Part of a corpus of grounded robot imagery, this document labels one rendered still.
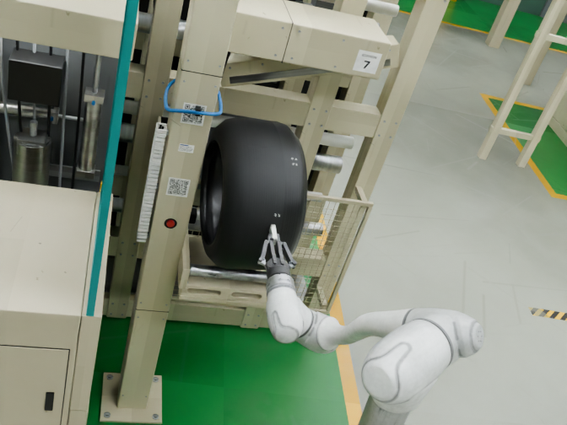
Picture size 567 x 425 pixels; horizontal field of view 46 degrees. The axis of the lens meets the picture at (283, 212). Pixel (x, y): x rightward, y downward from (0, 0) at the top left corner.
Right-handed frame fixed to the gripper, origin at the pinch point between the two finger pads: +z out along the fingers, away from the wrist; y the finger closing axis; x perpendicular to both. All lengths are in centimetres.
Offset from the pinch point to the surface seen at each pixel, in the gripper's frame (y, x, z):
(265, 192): 4.3, -9.3, 9.9
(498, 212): -254, 154, 212
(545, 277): -257, 143, 135
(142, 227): 41, 24, 20
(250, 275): -1.2, 33.2, 10.5
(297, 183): -6.7, -11.9, 13.9
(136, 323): 36, 71, 12
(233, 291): 4.2, 39.1, 6.8
